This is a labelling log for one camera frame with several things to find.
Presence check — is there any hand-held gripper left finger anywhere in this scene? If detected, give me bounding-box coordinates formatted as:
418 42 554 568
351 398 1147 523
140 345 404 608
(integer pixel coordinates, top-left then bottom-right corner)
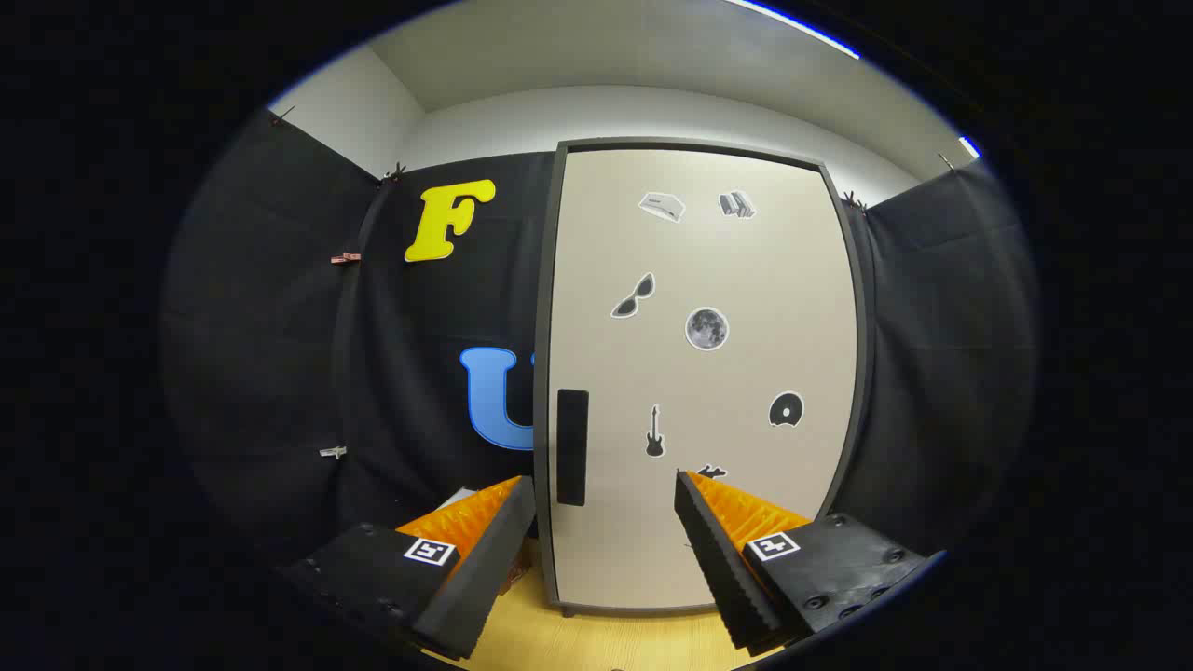
278 475 539 663

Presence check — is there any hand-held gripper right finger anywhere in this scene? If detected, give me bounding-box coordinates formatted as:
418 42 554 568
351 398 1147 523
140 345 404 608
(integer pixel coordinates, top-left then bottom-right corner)
673 469 949 653

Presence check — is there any grey cabinet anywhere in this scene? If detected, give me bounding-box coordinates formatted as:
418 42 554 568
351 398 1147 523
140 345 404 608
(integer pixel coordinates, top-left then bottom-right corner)
531 137 872 618

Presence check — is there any black backdrop cloth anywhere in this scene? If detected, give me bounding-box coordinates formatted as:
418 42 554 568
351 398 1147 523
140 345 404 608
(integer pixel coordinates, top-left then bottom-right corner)
158 107 1040 569

